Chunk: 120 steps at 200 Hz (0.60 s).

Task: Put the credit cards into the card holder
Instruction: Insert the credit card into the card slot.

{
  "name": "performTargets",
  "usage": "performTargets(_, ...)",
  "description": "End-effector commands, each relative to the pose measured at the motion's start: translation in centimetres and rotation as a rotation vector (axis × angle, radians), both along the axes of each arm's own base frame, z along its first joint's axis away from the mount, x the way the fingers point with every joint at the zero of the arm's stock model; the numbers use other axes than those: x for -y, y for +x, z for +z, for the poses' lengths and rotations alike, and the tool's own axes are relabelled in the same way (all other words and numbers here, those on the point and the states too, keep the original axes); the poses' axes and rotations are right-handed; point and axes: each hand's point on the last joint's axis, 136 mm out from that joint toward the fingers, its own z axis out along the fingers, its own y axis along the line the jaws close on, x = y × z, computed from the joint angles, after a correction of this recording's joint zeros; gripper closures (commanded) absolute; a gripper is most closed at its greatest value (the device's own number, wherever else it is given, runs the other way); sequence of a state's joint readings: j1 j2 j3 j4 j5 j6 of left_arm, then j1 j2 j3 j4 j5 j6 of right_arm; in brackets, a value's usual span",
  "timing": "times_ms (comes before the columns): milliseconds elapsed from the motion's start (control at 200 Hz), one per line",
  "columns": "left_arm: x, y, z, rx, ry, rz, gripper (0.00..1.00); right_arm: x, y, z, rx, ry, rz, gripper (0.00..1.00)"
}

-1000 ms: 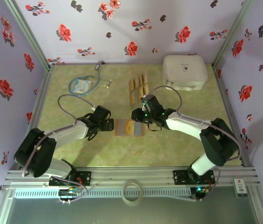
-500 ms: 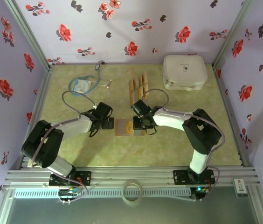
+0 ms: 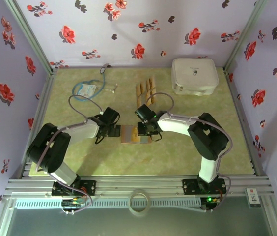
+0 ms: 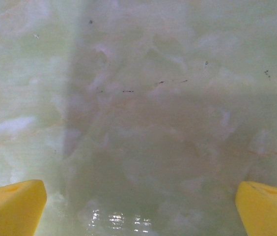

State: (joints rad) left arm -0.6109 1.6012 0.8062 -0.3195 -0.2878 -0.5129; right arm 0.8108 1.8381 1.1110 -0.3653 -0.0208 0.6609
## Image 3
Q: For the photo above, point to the white zipped medical case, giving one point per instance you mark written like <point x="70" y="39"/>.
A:
<point x="193" y="73"/>

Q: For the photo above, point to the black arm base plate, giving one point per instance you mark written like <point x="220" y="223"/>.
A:
<point x="190" y="186"/>
<point x="89" y="188"/>

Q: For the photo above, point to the aluminium frame cross rail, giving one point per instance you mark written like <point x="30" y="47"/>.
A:
<point x="138" y="183"/>

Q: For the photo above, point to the blue tube stethoscope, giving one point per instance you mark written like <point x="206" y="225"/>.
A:
<point x="103" y="78"/>

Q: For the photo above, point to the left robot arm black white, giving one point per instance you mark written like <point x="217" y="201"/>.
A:
<point x="47" y="147"/>

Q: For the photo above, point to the small green circuit board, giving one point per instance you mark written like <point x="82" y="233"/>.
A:
<point x="73" y="202"/>
<point x="211" y="199"/>

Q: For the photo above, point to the white blue sealed packet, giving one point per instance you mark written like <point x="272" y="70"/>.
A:
<point x="85" y="90"/>

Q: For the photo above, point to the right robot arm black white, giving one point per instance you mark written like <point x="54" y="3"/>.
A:
<point x="209" y="137"/>

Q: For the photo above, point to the aluminium frame upright post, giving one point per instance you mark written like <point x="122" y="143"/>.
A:
<point x="243" y="37"/>
<point x="31" y="37"/>

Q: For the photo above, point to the aluminium frame side rail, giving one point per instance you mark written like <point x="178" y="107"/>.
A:
<point x="44" y="98"/>
<point x="235" y="98"/>

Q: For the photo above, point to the small white red label box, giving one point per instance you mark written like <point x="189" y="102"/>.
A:
<point x="252" y="197"/>

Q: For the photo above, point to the clear tape roll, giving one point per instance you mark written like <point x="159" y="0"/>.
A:
<point x="139" y="213"/>

